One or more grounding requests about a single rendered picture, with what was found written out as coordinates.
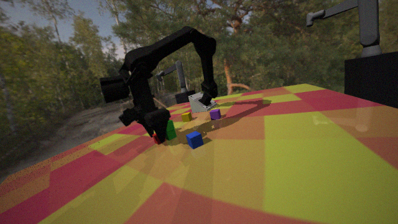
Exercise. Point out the blue cube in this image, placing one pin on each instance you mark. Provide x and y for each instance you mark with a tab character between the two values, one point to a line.
194	139

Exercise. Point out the purple block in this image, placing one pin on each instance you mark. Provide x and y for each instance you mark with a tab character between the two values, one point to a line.
215	114

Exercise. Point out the yellow cube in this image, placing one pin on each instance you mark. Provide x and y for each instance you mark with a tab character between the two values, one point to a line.
186	117

